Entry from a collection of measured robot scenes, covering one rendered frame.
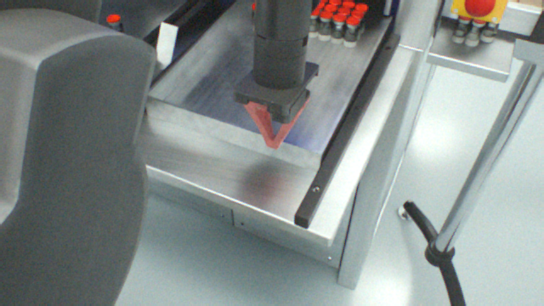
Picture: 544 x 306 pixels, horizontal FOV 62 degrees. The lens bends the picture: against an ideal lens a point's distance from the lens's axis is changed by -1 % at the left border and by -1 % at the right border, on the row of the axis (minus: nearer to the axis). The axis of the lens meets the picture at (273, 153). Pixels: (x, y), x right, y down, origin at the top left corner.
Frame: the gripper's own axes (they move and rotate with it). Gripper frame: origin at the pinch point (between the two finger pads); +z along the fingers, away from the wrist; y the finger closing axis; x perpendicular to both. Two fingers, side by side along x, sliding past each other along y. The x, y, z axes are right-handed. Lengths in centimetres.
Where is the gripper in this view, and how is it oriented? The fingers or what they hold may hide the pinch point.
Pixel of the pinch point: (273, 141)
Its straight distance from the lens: 56.7
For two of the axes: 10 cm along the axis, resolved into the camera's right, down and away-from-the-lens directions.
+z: -0.6, 7.8, 6.3
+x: -9.1, -2.9, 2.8
